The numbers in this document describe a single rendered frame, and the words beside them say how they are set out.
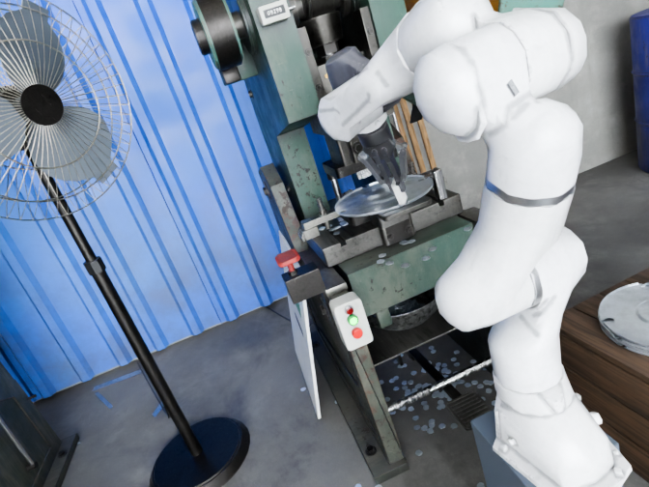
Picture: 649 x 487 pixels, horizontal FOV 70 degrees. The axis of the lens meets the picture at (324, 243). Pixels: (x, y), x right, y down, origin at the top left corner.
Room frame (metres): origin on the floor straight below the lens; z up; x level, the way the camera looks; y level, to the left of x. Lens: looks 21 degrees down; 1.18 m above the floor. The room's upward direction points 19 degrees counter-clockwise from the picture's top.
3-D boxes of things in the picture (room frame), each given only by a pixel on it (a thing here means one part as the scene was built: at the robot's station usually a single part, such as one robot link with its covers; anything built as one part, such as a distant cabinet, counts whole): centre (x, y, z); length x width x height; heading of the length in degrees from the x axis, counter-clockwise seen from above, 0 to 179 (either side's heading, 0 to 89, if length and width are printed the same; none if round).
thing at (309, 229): (1.37, -0.02, 0.76); 0.17 x 0.06 x 0.10; 99
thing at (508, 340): (0.64, -0.30, 0.71); 0.18 x 0.11 x 0.25; 102
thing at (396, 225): (1.22, -0.21, 0.72); 0.25 x 0.14 x 0.14; 9
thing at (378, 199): (1.27, -0.21, 0.78); 0.29 x 0.29 x 0.01
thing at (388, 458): (1.49, 0.10, 0.45); 0.92 x 0.12 x 0.90; 9
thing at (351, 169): (1.40, -0.18, 0.86); 0.20 x 0.16 x 0.05; 99
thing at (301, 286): (1.12, 0.09, 0.62); 0.10 x 0.06 x 0.20; 99
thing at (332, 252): (1.40, -0.18, 0.68); 0.45 x 0.30 x 0.06; 99
